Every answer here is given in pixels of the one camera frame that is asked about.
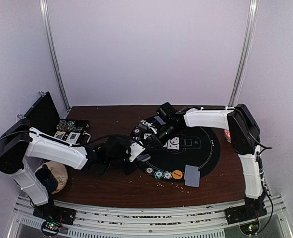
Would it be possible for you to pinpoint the single blue-backed playing card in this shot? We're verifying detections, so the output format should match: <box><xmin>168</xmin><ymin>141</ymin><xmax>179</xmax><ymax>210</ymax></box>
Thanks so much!
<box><xmin>154</xmin><ymin>116</ymin><xmax>166</xmax><ymax>125</ymax></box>

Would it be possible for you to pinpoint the blue playing card deck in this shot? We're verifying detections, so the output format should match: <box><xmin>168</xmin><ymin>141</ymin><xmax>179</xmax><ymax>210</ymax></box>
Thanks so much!
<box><xmin>136</xmin><ymin>154</ymin><xmax>151</xmax><ymax>162</ymax></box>

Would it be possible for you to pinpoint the five of diamonds card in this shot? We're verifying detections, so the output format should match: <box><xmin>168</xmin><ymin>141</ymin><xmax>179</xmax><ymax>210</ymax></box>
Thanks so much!
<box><xmin>167</xmin><ymin>137</ymin><xmax>180</xmax><ymax>150</ymax></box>

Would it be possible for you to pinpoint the blue green 50 chip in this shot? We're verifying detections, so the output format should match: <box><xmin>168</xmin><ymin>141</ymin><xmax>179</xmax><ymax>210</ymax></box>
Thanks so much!
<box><xmin>154</xmin><ymin>171</ymin><xmax>163</xmax><ymax>179</ymax></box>
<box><xmin>134</xmin><ymin>128</ymin><xmax>141</xmax><ymax>135</ymax></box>

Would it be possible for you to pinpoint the face-up playing card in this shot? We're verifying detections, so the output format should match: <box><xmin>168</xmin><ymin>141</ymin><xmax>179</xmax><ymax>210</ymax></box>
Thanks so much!
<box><xmin>143</xmin><ymin>133</ymin><xmax>151</xmax><ymax>140</ymax></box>

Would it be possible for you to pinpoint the yellow big blind button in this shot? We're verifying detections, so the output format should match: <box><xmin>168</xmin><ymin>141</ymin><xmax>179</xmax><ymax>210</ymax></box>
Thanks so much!
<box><xmin>172</xmin><ymin>170</ymin><xmax>183</xmax><ymax>180</ymax></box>

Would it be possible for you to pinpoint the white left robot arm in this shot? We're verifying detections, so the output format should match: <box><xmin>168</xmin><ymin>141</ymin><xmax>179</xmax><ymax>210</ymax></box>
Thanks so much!
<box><xmin>0</xmin><ymin>119</ymin><xmax>146</xmax><ymax>220</ymax></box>

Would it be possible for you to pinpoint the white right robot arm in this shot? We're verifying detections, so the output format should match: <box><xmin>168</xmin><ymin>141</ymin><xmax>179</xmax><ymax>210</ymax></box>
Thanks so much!
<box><xmin>141</xmin><ymin>102</ymin><xmax>263</xmax><ymax>199</ymax></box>

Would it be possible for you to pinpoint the round black poker mat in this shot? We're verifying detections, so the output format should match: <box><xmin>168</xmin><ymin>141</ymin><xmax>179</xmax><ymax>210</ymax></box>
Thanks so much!
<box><xmin>139</xmin><ymin>127</ymin><xmax>221</xmax><ymax>182</ymax></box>

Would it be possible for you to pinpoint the white playing card box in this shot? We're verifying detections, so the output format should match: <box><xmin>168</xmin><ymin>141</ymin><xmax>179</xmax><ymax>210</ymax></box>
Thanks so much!
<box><xmin>66</xmin><ymin>132</ymin><xmax>80</xmax><ymax>144</ymax></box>

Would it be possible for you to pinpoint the chips row in case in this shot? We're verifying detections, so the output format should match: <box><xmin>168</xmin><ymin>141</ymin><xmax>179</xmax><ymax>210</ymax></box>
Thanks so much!
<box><xmin>56</xmin><ymin>119</ymin><xmax>77</xmax><ymax>132</ymax></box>

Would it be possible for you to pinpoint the red white patterned bowl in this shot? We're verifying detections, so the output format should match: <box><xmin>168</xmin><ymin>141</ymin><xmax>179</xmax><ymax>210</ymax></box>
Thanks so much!
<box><xmin>224</xmin><ymin>129</ymin><xmax>231</xmax><ymax>143</ymax></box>

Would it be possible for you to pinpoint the blue-backed playing card box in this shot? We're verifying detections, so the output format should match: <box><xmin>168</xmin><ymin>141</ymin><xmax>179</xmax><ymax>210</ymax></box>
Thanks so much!
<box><xmin>54</xmin><ymin>131</ymin><xmax>66</xmax><ymax>140</ymax></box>

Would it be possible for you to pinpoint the beige patterned plate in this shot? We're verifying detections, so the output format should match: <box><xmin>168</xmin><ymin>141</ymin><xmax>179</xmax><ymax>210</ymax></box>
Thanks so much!
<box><xmin>35</xmin><ymin>161</ymin><xmax>68</xmax><ymax>194</ymax></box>

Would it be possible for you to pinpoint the dark blue mug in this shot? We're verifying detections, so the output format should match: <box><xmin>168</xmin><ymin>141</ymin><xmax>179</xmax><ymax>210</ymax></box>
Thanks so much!
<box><xmin>35</xmin><ymin>164</ymin><xmax>58</xmax><ymax>193</ymax></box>

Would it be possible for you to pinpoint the black poker set case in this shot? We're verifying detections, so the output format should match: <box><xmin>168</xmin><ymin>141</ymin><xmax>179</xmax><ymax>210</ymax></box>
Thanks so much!
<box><xmin>17</xmin><ymin>91</ymin><xmax>90</xmax><ymax>144</ymax></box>

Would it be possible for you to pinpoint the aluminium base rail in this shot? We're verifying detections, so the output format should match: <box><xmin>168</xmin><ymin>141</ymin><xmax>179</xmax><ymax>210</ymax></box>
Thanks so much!
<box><xmin>5</xmin><ymin>195</ymin><xmax>293</xmax><ymax>238</ymax></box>

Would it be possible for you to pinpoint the aluminium frame post right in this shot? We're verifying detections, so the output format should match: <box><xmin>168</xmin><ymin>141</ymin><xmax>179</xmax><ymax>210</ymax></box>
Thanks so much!
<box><xmin>228</xmin><ymin>0</ymin><xmax>259</xmax><ymax>107</ymax></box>

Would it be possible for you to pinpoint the aluminium frame post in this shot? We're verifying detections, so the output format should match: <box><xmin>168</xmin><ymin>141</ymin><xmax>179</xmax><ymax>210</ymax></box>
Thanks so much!
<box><xmin>228</xmin><ymin>0</ymin><xmax>259</xmax><ymax>107</ymax></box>
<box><xmin>39</xmin><ymin>0</ymin><xmax>71</xmax><ymax>111</ymax></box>

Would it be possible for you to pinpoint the aluminium frame post left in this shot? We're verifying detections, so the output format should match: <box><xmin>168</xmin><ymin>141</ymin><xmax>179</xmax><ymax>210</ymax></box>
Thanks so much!
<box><xmin>39</xmin><ymin>0</ymin><xmax>71</xmax><ymax>111</ymax></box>

